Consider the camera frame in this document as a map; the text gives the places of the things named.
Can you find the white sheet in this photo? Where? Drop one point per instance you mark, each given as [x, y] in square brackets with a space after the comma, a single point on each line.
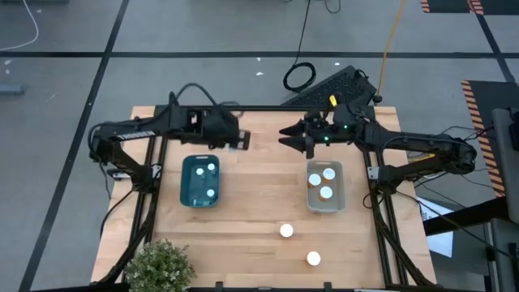
[440, 243]

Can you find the black flat bar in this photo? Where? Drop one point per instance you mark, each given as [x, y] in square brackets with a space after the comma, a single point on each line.
[466, 215]

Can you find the black perforated case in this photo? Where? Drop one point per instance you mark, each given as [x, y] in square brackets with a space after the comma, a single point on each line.
[336, 83]

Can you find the white plastic bin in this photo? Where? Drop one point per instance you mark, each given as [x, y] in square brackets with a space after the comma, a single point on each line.
[336, 204]

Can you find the teal plastic bin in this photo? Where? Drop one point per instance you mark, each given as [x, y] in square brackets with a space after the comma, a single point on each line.
[190, 182]

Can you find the grey metal cart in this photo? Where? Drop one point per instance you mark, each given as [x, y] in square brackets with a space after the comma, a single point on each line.
[503, 162]

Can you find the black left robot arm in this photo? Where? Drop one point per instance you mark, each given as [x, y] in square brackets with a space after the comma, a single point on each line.
[138, 131]

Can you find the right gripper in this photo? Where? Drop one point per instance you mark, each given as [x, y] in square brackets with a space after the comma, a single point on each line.
[336, 125]

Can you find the white ball lower right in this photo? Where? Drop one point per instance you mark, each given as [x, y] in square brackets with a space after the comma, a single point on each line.
[313, 258]

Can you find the blue-grey floor block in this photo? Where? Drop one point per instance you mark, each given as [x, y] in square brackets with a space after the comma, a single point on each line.
[10, 89]

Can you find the black mat hazard-striped edge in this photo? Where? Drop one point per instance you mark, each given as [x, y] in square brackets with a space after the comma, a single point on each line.
[446, 5]

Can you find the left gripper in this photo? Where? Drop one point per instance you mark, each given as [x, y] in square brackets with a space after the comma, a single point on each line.
[223, 130]

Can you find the large orange medicine bottle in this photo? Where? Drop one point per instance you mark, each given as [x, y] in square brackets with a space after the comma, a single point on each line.
[286, 230]
[328, 174]
[314, 179]
[326, 192]

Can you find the green potted plant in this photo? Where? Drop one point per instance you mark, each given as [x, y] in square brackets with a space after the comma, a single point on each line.
[160, 267]

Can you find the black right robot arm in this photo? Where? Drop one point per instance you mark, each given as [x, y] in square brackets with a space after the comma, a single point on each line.
[405, 142]

